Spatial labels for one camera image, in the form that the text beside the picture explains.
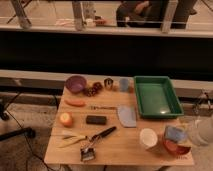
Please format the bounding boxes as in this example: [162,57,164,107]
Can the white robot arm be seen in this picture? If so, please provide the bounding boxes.
[187,116,213,146]

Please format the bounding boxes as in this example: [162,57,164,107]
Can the purple bowl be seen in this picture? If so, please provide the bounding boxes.
[65,75,87,93]

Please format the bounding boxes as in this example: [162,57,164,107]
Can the red bowl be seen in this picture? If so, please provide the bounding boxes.
[162,134,191,156]

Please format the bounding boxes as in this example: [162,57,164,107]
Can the dark red grapes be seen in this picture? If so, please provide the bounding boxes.
[83,82,103,97]

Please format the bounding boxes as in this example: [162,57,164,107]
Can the blue grey cup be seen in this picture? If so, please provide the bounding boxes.
[119,78,129,92]

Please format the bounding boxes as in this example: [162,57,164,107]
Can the metal fork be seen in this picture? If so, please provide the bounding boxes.
[90,106,116,110]

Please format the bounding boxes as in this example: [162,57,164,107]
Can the orange carrot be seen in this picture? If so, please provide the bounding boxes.
[64,99,86,107]

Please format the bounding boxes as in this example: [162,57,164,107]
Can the black rectangular block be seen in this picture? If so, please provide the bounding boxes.
[86,115,107,125]

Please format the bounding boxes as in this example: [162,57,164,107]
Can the green plastic tray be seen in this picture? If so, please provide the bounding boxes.
[134,76,184,119]

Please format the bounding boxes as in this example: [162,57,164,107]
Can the red yellow apple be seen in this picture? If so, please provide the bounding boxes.
[59,113,73,127]

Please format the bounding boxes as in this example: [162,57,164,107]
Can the white cup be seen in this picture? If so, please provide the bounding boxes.
[139,128,158,149]

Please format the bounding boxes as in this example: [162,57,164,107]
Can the seated person in background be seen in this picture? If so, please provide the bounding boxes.
[115,0,168,28]

